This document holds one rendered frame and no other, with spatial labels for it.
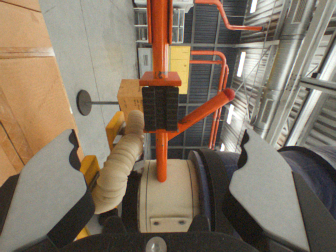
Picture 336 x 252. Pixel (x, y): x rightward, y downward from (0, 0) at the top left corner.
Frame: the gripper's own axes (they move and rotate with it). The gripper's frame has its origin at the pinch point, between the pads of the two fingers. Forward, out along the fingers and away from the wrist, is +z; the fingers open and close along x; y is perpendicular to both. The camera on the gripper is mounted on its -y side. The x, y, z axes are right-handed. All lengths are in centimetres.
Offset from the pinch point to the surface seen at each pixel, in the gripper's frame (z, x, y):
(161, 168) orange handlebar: 10.1, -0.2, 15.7
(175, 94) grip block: 8.4, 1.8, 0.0
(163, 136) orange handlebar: 10.2, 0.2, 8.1
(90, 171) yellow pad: 5.5, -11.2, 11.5
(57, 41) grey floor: 187, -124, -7
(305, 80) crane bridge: 161, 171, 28
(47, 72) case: 28.6, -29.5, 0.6
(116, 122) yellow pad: 20.9, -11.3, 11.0
